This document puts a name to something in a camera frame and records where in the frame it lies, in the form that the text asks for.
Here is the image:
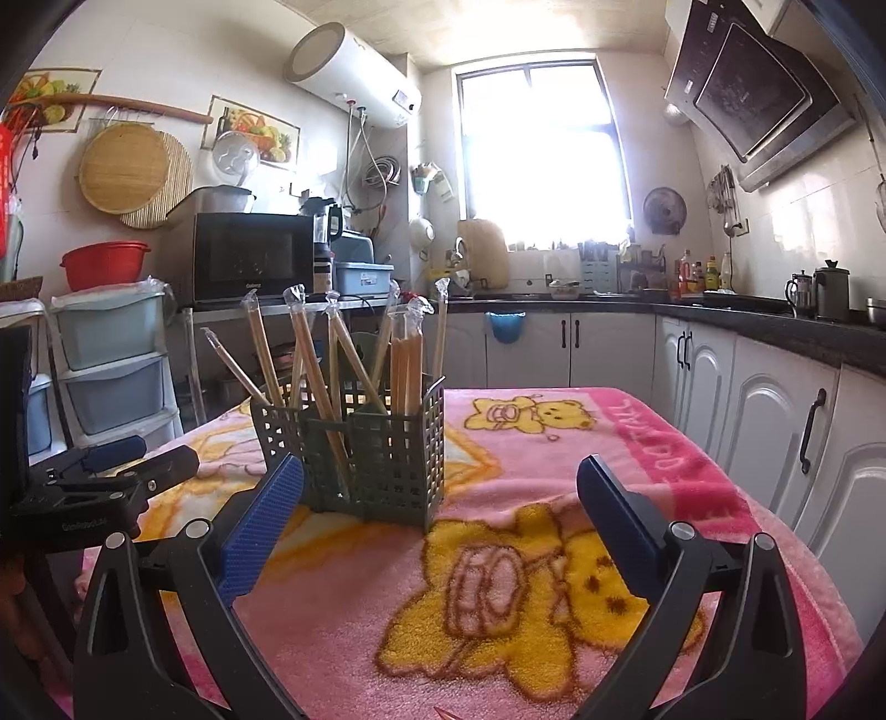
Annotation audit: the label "wooden cutting board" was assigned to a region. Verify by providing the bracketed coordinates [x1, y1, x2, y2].
[457, 218, 511, 288]

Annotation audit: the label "hanging kitchen tools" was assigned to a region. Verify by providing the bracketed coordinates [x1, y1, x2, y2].
[706, 164, 740, 233]

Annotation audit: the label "black spice rack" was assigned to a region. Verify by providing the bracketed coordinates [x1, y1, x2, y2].
[618, 242, 669, 292]

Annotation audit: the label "small wall fan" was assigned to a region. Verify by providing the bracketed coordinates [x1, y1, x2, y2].
[642, 186, 688, 233]

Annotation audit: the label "wooden rolling pin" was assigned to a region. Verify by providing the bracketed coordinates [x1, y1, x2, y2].
[14, 93, 214, 126]

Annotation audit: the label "grey-blue plastic box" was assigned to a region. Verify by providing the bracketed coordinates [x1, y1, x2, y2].
[333, 261, 395, 297]

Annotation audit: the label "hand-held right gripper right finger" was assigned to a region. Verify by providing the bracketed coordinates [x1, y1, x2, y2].
[576, 453, 807, 720]

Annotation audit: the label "kitchen window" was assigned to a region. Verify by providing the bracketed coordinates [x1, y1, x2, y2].
[455, 61, 632, 240]

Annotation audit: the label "black range hood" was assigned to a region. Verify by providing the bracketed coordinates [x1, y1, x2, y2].
[664, 0, 859, 193]

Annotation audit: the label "pale green knife block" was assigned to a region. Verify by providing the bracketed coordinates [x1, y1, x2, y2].
[578, 239, 617, 292]

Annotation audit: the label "green wall utensil holder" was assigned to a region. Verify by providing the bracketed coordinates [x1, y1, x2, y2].
[411, 162, 447, 198]

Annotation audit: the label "pale blue appliance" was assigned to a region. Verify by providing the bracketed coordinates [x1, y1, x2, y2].
[333, 232, 378, 264]

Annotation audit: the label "grey steel pot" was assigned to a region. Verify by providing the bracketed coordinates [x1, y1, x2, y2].
[166, 186, 257, 215]

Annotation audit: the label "black microwave oven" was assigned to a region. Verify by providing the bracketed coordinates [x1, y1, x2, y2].
[192, 211, 316, 306]

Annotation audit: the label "bunch of chopsticks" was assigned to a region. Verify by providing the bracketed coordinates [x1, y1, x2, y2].
[200, 273, 451, 500]

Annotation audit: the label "white water heater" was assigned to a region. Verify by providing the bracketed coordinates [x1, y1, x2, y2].
[287, 22, 423, 129]

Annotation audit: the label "black cooktop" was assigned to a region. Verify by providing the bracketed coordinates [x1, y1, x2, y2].
[699, 291, 794, 312]

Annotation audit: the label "fruit wall poster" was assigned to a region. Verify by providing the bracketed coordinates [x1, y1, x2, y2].
[8, 68, 104, 132]
[200, 95, 302, 171]

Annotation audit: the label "coiled hose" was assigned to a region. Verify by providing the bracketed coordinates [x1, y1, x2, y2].
[363, 156, 403, 191]

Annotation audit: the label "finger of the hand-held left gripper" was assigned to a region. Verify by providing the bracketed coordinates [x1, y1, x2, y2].
[65, 435, 148, 473]
[104, 444, 200, 496]

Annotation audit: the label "black kitchen countertop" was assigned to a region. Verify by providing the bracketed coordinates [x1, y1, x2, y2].
[429, 291, 886, 378]

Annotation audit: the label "small steel kettle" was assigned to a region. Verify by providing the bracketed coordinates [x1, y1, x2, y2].
[785, 270, 816, 316]

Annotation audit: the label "green plastic utensil basket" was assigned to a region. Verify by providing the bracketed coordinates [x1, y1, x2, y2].
[250, 374, 447, 533]

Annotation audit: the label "white wall cabinet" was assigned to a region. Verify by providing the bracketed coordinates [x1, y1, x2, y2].
[765, 0, 810, 32]

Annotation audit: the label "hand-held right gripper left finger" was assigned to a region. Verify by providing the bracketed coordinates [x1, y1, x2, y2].
[73, 453, 306, 720]

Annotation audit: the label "blue hanging bin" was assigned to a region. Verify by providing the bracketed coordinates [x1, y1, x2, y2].
[485, 311, 527, 343]

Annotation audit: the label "red plastic basin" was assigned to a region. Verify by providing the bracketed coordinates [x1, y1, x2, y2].
[59, 240, 152, 292]

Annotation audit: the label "round bamboo tray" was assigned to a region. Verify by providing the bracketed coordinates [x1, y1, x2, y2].
[78, 123, 171, 214]

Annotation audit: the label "pink printed blanket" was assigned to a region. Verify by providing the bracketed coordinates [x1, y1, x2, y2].
[55, 386, 849, 720]

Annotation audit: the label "steel shelf rack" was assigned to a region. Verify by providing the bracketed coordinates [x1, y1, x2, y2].
[181, 294, 416, 416]

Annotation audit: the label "blue plastic drawer unit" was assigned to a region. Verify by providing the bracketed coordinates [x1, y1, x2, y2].
[0, 297, 56, 461]

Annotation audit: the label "pale green plastic drawer unit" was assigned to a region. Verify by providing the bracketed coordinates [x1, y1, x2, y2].
[50, 280, 182, 451]

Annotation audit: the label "woven straw mat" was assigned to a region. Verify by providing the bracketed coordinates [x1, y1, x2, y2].
[117, 131, 195, 229]

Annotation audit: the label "dark steel pot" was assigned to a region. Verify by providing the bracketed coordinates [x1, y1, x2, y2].
[811, 259, 852, 323]

